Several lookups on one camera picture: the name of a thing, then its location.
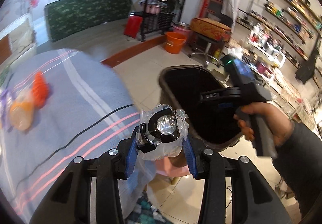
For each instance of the white swing sofa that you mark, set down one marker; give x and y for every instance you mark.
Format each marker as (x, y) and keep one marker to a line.
(18, 42)

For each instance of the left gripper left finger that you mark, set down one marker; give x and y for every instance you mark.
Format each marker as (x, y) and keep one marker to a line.
(68, 200)

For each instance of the purple snack bag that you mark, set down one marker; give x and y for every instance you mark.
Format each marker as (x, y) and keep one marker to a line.
(7, 98)

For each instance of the orange patterned suitcase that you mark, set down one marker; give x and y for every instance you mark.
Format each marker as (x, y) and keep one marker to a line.
(211, 29)

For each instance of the swivel stool chrome base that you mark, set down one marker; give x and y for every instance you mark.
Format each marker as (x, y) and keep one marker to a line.
(211, 53)

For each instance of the clear plastic packaging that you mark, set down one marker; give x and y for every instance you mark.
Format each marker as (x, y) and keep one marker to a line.
(161, 132)

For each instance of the checkered green floor mat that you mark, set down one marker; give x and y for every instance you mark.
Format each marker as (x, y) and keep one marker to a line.
(145, 212)

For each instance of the orange plastic bucket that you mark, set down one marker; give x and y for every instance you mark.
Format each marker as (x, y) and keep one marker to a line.
(174, 42)

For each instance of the dark brown trash bin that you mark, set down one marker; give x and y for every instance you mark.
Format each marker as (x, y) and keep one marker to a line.
(181, 88)

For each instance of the orange foam fruit net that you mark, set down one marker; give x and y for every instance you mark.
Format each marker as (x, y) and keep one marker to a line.
(40, 90)

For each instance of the black metal rack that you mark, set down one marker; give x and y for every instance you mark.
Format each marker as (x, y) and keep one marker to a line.
(159, 16)

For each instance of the person right hand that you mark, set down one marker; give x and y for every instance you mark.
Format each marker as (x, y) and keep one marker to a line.
(280, 125)

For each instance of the pink plastic stool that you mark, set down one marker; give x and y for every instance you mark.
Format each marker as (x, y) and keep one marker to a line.
(168, 171)

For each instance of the orange juice plastic bottle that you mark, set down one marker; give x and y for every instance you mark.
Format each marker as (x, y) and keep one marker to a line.
(22, 111)

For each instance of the pink plastic basin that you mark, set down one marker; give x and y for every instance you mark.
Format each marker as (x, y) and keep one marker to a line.
(182, 28)

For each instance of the red bag on floor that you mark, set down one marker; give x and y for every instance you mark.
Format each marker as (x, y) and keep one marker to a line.
(133, 26)

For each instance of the white rolling cart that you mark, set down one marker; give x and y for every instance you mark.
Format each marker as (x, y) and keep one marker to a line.
(259, 44)

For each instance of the wall product shelves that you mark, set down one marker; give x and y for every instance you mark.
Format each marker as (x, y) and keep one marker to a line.
(292, 22)

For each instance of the dark sleeve forearm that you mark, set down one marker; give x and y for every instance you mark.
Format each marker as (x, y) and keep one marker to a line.
(299, 164)

